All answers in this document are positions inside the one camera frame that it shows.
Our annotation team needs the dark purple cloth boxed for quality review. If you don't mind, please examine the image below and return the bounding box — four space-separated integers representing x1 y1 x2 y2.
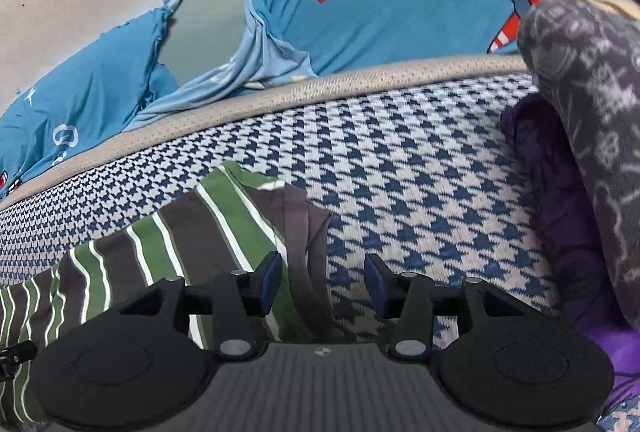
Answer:
500 92 640 408

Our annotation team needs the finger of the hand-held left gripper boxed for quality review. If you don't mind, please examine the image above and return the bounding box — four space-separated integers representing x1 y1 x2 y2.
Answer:
0 341 37 378

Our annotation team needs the grey patterned cloth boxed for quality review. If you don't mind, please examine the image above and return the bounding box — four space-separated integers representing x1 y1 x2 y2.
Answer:
516 0 640 328

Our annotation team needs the green grey striped shirt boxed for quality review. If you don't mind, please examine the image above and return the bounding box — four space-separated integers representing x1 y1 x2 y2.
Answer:
0 161 335 425

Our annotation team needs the blue printed bed bumper cover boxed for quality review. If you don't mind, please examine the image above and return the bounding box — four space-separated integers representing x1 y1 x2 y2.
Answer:
0 0 588 200

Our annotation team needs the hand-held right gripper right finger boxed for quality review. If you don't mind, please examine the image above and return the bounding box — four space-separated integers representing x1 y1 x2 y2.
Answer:
362 254 523 360

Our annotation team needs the houndstooth bed mat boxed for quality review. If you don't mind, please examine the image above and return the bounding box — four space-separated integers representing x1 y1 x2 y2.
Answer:
0 54 640 432

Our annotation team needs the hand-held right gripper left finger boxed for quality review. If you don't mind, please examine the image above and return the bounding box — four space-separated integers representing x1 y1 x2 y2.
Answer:
120 251 285 360

